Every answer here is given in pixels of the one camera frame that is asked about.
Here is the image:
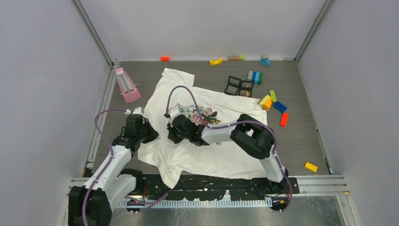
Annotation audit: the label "pink box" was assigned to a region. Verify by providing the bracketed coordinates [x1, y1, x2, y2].
[115, 67, 142, 104]

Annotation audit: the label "yellow orange block cluster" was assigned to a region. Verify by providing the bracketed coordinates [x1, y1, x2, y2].
[258, 95, 273, 111]

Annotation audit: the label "tan and green block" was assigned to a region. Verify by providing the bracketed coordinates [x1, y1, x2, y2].
[228, 55, 245, 61]

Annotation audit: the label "black display case left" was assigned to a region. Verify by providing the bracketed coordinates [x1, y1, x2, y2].
[224, 75, 241, 96]

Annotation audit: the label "stacked blue green blocks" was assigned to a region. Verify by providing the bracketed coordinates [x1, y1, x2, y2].
[247, 71, 263, 85]

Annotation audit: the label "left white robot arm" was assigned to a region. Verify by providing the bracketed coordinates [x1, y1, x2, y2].
[67, 113, 158, 226]

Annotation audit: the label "round orange blue brooch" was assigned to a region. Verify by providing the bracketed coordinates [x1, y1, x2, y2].
[242, 90, 251, 97]

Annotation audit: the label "white floral t-shirt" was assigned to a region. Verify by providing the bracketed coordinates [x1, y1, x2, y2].
[137, 68, 267, 188]

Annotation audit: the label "red orange flat block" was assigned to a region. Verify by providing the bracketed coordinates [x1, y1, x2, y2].
[280, 113, 289, 127]

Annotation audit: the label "yellow block on rail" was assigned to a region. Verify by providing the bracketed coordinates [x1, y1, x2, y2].
[304, 162, 318, 172]

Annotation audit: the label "blue studded brick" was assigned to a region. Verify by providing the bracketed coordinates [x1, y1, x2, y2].
[273, 101, 287, 113]

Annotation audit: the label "black display case right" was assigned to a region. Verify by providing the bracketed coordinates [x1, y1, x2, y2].
[238, 80, 254, 97]

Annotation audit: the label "light blue roof block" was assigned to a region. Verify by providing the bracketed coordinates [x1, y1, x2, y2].
[259, 55, 271, 66]

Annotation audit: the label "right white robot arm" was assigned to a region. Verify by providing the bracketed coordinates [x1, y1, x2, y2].
[165, 114, 288, 193]

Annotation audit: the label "lime green flat block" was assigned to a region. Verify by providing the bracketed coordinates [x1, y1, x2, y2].
[270, 90, 277, 103]

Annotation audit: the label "yellow arch block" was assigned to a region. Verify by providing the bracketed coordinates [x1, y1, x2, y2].
[209, 58, 223, 66]

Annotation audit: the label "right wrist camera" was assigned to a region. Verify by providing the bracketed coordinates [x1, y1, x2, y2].
[164, 108, 182, 123]

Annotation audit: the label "black display case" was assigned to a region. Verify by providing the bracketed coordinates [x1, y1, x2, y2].
[238, 80, 254, 97]
[224, 75, 241, 96]

